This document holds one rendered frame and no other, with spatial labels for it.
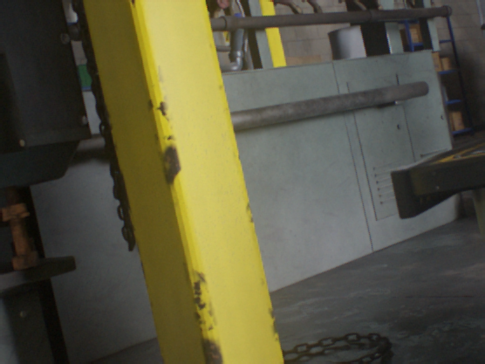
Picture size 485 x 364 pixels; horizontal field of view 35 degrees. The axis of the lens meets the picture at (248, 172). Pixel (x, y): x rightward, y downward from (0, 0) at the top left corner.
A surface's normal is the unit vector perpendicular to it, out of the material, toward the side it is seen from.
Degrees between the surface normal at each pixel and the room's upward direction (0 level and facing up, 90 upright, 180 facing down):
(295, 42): 90
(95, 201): 90
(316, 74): 90
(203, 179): 90
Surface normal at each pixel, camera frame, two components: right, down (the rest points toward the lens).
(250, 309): 0.66, -0.13
